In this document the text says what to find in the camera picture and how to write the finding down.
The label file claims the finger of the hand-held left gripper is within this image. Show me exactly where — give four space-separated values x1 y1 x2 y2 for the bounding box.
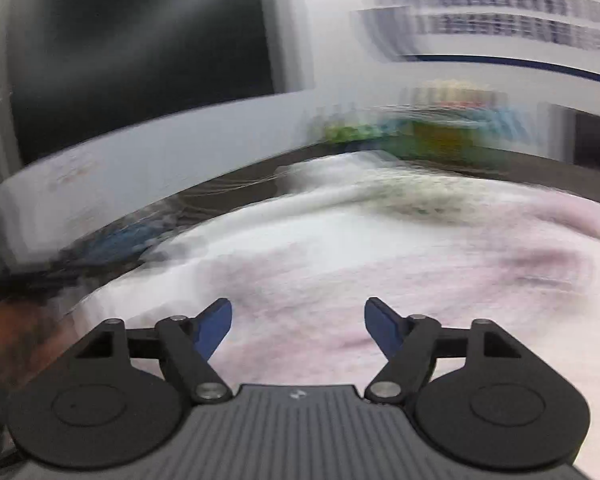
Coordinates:
77 220 173 268

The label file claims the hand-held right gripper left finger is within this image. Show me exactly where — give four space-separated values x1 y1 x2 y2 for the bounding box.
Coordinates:
75 298 233 405

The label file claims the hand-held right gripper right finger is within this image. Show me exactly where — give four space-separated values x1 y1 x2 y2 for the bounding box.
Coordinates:
364 297 523 405

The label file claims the pink striped garment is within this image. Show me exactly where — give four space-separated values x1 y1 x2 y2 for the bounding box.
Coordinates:
75 192 600 480

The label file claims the person's left hand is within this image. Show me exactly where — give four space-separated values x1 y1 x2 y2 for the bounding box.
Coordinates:
0 300 68 396

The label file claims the green striped folded cloth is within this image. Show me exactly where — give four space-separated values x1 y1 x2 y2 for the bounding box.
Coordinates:
365 180 486 223

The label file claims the yellow-green object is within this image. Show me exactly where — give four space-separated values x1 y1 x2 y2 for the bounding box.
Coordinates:
322 119 383 145

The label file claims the black chair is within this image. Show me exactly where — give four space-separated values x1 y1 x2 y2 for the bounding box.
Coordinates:
570 109 600 173

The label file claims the black wall screen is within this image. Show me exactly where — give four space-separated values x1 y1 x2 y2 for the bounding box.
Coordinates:
0 0 286 161

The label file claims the green basket with blue handles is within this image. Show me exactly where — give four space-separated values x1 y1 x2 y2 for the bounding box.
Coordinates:
380 79 536 161

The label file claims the blue lettered wall sign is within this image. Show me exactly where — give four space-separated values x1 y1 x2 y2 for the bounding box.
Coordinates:
350 0 600 86

